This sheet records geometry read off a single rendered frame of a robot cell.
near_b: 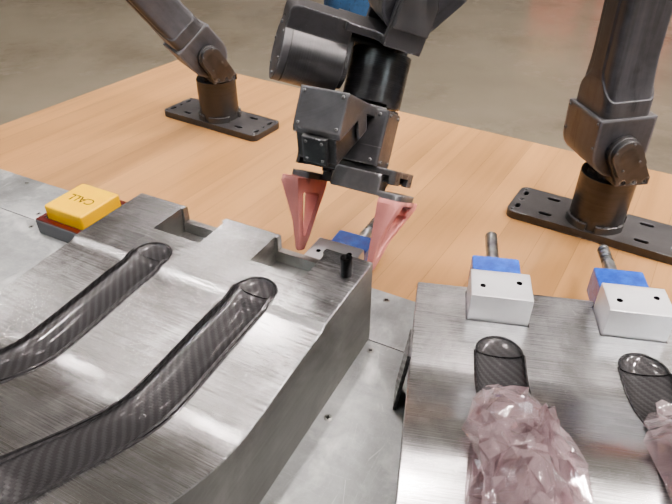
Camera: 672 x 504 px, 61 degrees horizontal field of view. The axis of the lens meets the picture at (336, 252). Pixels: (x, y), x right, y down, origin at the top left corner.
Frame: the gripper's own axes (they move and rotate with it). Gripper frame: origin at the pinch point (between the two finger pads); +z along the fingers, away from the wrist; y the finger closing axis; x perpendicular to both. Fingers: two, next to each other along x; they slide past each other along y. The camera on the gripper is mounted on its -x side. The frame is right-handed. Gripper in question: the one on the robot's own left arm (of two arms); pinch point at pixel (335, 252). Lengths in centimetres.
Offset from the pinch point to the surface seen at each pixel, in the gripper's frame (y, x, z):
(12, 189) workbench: -48.3, 2.0, 4.8
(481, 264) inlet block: 14.0, 0.4, -2.7
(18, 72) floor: -312, 205, -17
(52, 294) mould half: -15.7, -19.1, 6.8
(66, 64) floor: -297, 226, -29
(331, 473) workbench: 9.3, -14.5, 13.7
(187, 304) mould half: -5.0, -16.0, 4.7
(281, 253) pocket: -2.8, -6.1, 0.6
